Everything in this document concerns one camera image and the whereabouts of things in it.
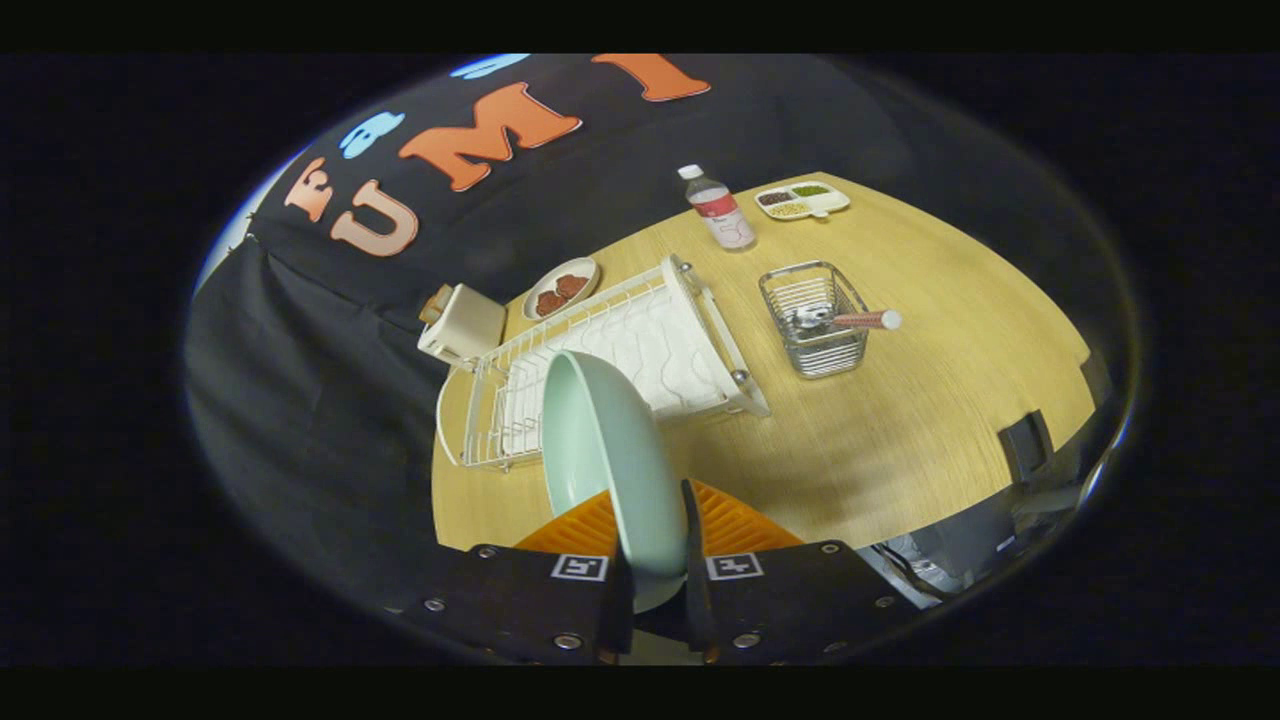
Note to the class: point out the white divided condiment dish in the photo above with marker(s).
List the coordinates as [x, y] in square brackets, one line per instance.
[800, 200]

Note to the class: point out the red meat piece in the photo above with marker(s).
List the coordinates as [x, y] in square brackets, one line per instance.
[572, 285]
[550, 302]

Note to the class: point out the cream toaster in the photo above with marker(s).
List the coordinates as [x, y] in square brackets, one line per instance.
[475, 325]

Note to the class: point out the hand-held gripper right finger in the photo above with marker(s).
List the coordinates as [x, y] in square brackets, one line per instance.
[694, 560]

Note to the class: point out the clear plastic water bottle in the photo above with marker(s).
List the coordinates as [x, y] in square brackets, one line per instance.
[722, 212]

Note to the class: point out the mint green plate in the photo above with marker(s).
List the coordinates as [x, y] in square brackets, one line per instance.
[610, 460]

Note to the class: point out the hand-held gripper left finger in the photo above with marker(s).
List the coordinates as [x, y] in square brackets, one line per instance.
[560, 610]

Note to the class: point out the small beige plate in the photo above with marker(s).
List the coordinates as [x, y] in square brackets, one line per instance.
[585, 270]

